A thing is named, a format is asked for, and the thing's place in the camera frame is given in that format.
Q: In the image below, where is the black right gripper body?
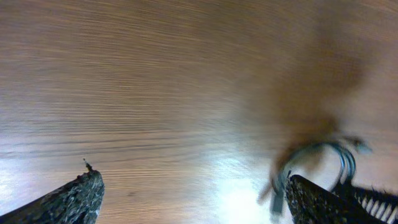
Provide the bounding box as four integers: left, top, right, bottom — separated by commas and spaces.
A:
332, 184, 397, 224

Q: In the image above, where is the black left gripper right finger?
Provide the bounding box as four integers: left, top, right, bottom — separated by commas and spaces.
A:
285, 174, 382, 224

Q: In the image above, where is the black usb cable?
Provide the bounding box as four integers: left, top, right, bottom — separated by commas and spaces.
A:
257, 136, 374, 215

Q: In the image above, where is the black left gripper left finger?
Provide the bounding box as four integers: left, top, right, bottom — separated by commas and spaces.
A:
1, 163, 105, 224

